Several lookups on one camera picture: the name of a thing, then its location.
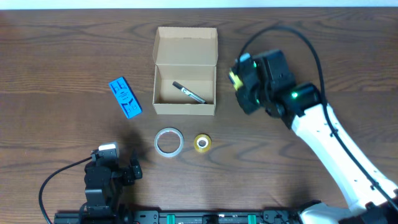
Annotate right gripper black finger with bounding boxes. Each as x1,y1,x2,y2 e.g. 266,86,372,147
235,88,261,114
230,60,254,81

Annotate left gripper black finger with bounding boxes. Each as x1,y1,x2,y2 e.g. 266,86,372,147
129,152,142,180
123,168,136,186

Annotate yellow highlighter pen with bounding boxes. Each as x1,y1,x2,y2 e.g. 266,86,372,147
229,71,243,91

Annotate small yellow tape roll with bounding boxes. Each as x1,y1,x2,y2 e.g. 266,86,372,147
194,134,212,153

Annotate blue magnetic whiteboard duster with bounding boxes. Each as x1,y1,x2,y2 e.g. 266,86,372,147
109,77,142,119

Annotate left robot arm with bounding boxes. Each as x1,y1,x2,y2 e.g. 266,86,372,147
79,149,142,223

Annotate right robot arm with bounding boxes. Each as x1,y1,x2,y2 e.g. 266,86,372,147
229,50,397,223

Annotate large clear tape roll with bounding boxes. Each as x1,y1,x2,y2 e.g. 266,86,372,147
154,128,184,158

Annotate brown cardboard box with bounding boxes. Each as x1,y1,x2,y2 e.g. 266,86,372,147
152,27,218,116

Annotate black marker pen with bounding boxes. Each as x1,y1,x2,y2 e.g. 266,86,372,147
172,82,206,104

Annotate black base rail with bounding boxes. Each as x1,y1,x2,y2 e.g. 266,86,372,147
53,210,302,224

